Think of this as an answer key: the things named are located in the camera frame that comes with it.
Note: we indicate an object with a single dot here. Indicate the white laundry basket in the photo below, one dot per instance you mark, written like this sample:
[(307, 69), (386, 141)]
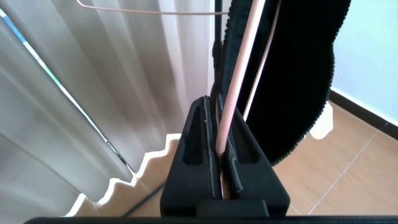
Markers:
[(323, 124)]

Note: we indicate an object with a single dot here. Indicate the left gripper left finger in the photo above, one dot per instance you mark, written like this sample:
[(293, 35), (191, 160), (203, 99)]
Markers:
[(189, 183)]

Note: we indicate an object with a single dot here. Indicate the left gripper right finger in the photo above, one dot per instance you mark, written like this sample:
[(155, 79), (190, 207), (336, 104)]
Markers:
[(261, 183)]

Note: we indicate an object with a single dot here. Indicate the black shorts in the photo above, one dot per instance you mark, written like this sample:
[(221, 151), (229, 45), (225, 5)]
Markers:
[(298, 77)]

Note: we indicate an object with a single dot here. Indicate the black clothes rack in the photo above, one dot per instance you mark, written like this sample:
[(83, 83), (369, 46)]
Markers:
[(218, 18)]

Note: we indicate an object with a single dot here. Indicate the beige curtain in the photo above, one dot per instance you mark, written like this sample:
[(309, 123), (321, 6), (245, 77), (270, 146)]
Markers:
[(109, 77)]

